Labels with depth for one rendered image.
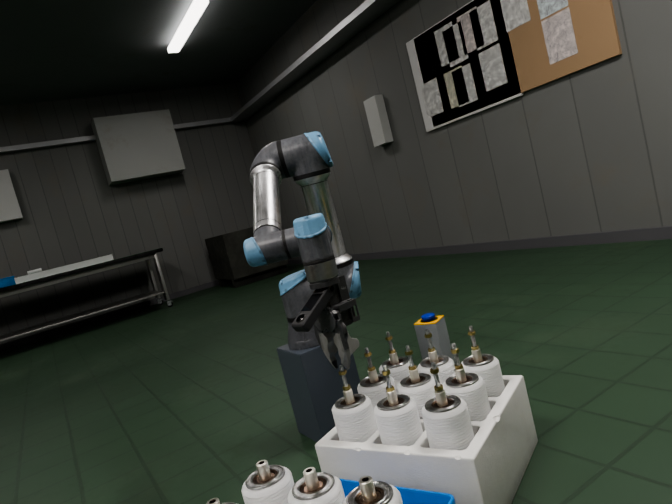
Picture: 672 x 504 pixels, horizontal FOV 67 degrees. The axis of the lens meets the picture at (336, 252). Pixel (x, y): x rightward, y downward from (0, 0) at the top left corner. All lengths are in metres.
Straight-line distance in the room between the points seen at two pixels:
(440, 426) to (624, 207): 2.95
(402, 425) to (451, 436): 0.11
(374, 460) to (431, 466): 0.13
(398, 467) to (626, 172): 2.98
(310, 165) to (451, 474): 0.91
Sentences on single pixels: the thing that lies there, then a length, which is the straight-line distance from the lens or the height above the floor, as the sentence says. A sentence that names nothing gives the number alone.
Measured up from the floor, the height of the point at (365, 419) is 0.22.
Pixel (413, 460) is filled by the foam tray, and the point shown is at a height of 0.16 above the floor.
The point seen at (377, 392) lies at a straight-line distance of 1.29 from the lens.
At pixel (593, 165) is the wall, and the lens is 3.91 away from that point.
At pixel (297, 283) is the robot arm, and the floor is 0.50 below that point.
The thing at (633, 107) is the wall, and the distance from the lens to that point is 3.75.
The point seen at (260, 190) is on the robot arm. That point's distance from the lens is 1.42.
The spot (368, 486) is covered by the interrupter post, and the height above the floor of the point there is 0.27.
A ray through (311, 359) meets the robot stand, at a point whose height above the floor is 0.27.
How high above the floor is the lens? 0.70
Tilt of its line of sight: 5 degrees down
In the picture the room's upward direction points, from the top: 14 degrees counter-clockwise
